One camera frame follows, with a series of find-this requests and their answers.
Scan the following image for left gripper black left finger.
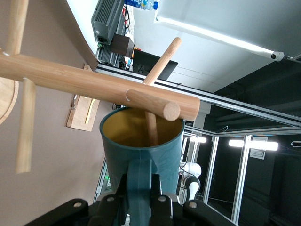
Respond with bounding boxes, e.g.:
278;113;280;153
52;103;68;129
24;174;129;226

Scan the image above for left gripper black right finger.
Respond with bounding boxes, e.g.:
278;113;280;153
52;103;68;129
150;174;236;226

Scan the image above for teal cup with yellow inside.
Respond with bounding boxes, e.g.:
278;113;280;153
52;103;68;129
99;107;185;226

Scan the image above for wooden cup rack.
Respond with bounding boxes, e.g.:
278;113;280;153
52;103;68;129
0;0;201;175

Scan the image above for small rectangular ceiling light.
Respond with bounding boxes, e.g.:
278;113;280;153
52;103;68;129
189;136;207;144

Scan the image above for bamboo cutting board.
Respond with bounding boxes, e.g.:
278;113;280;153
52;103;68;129
65;65;101;132

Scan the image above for white ceiling air vent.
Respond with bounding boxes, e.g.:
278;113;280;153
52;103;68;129
249;136;269;161

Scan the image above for large rectangular ceiling light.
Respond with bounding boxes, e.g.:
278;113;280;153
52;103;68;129
229;139;279;152

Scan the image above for silver metal utensil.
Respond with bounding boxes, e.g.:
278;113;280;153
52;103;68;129
71;94;80;110

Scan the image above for black monitor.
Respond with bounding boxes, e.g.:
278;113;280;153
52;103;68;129
132;48;179;82

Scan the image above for dark brown box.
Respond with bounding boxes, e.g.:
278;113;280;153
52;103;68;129
110;33;135;58

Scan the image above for long ceiling light strip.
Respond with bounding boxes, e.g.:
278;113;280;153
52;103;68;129
154;16;275;56

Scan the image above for grey power supply box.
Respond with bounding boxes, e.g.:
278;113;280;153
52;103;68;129
91;0;125;46

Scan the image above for plastic water bottle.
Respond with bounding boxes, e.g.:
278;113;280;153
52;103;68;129
124;0;159;10

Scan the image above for thin aluminium frame post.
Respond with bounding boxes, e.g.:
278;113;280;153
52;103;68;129
202;136;220;204

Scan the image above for thick aluminium frame post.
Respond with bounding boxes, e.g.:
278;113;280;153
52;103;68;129
231;135;252;225

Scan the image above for yellow-handled knife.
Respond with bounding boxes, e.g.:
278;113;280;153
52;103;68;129
85;98;96;125

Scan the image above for aluminium frame rail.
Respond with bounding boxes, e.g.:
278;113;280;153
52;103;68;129
95;65;301;129

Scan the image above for white dome security camera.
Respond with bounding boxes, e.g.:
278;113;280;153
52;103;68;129
269;51;285;62

